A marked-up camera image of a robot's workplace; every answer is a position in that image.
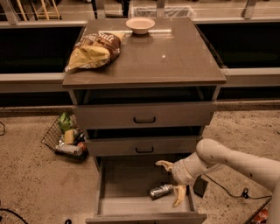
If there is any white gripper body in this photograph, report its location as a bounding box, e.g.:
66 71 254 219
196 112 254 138
171 159 194 186

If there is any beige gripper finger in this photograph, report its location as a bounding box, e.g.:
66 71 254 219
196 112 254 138
172 185 186 207
155 160 173 172

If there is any silver redbull can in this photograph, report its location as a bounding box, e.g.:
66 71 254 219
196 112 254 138
149 184 173 200

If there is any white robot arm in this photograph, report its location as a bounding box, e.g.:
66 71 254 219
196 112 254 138
156 138 280 224

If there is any bottom grey drawer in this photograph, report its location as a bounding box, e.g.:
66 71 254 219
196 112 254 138
86 154 207 224

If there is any grey drawer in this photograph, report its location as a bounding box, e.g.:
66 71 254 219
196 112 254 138
87 126 203 157
73 87 216 130
86 154 207 224

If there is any top grey drawer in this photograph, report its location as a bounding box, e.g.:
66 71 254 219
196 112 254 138
73 87 216 130

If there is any grey drawer cabinet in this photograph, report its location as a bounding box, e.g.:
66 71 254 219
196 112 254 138
61 17 228 224

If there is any middle grey drawer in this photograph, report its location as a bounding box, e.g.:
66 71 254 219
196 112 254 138
87 126 203 157

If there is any silver can in basket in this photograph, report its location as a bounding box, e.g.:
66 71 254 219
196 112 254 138
56 144 82 156

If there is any black power adapter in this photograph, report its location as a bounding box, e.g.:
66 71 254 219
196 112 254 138
193 176 208 198

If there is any red snack package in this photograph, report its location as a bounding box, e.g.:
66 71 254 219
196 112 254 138
250 208 269 224

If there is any yellow cheese block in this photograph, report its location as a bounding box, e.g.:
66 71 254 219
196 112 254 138
64 129 74 144

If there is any green leafy bag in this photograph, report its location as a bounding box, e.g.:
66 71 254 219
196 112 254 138
58 113 73 133

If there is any brown yellow chips bag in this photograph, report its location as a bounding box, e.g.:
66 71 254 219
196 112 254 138
65 32 125 72

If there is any white bowl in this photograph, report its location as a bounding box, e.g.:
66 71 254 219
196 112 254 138
126 17 155 35

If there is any clear plastic bin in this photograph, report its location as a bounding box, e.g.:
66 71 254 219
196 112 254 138
129 5 196 18

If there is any black floor cable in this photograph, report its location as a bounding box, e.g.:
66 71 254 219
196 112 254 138
204 174 273 201

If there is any black wire basket right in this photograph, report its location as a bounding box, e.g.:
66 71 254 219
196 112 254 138
244 199 271 224

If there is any black wire basket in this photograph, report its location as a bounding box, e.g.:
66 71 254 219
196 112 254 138
41 118 88 161
244 199 271 224

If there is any black wire basket left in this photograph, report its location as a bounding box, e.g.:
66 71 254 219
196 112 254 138
41 118 88 161

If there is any black cable left floor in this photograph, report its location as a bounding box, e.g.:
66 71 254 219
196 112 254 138
0 199 30 224

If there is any wooden chair frame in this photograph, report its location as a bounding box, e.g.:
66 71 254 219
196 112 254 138
15 0 62 22

